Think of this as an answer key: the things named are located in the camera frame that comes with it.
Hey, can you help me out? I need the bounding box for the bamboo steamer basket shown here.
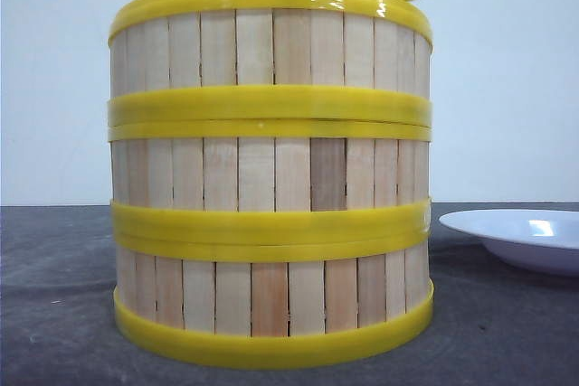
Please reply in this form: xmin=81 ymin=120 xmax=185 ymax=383
xmin=106 ymin=118 xmax=432 ymax=245
xmin=111 ymin=234 xmax=435 ymax=370
xmin=108 ymin=0 xmax=432 ymax=141

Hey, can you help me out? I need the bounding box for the white plate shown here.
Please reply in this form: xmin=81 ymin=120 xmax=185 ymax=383
xmin=439 ymin=209 xmax=578 ymax=277

